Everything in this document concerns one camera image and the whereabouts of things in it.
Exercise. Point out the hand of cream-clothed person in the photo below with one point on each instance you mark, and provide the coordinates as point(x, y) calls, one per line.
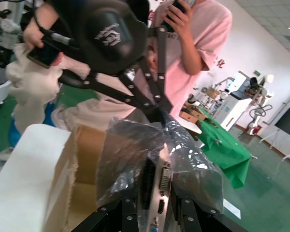
point(33, 36)

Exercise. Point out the black handheld device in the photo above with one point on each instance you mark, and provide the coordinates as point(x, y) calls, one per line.
point(177, 3)

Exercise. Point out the graphics card with silver bracket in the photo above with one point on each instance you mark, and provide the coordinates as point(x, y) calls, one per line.
point(165, 178)

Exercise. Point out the person in cream clothing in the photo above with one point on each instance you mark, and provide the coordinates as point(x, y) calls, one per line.
point(31, 84)

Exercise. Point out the open brown cardboard box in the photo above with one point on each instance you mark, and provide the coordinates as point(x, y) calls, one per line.
point(87, 149)

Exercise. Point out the green exit sign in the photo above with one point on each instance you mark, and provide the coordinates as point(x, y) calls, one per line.
point(257, 73)

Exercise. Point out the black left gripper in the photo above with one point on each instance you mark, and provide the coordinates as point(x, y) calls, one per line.
point(125, 19)

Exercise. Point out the black display on white easel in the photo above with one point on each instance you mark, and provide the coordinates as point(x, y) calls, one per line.
point(288, 123)

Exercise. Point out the white paper sheet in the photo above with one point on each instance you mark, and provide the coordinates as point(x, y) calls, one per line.
point(232, 209)

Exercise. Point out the forearm of cream-clothed person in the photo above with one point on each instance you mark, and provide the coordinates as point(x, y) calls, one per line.
point(48, 14)

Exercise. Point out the person in pink shirt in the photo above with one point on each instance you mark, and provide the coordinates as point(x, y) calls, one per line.
point(178, 91)

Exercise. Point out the dark smartphone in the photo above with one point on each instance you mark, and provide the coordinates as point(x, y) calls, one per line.
point(43, 56)

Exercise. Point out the white kiosk machine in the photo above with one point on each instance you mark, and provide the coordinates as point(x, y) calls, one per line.
point(232, 113)

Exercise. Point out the white round base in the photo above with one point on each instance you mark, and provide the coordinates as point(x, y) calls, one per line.
point(3, 159)

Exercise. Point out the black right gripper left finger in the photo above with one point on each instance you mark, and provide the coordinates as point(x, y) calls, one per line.
point(129, 217)

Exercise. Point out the hand of pink-shirted person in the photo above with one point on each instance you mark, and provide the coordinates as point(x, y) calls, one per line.
point(181, 19)

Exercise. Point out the white round bucket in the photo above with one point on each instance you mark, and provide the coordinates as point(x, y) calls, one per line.
point(0, 94)

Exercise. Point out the green table cloth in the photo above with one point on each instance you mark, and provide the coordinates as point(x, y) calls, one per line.
point(227, 149)

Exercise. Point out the forearm of pink-shirted person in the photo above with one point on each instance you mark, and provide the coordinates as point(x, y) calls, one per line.
point(191, 53)

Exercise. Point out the flat open cardboard box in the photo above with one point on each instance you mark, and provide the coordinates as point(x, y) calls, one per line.
point(191, 116)

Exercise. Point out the crinkled translucent antistatic bag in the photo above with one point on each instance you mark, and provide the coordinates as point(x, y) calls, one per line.
point(125, 154)

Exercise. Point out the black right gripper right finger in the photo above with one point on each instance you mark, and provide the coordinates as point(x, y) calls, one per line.
point(189, 217)

